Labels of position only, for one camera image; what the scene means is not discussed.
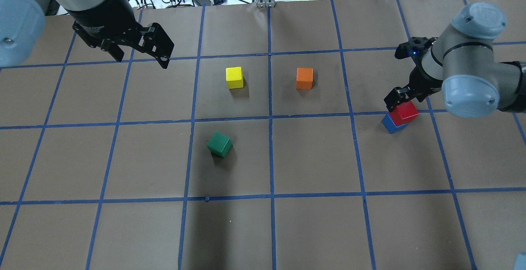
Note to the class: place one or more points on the orange wooden block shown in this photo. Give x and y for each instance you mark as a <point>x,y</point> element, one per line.
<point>304,78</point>

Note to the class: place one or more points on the yellow wooden block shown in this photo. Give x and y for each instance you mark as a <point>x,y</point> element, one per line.
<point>234,78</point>

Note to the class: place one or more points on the blue wooden block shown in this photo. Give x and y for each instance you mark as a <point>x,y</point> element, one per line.
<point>390,126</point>

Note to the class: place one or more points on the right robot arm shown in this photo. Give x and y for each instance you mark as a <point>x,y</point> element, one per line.
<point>460,63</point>

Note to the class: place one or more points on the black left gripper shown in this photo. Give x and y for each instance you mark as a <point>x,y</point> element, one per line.
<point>107,12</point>

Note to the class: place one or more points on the red wooden block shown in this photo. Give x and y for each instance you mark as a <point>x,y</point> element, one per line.
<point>404,113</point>

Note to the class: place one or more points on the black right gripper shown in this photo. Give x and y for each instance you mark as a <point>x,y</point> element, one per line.
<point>418,80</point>

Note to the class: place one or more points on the green wooden block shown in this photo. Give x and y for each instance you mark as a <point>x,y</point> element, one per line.
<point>219,144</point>

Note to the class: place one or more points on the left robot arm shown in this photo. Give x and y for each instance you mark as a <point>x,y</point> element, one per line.
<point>23,21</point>

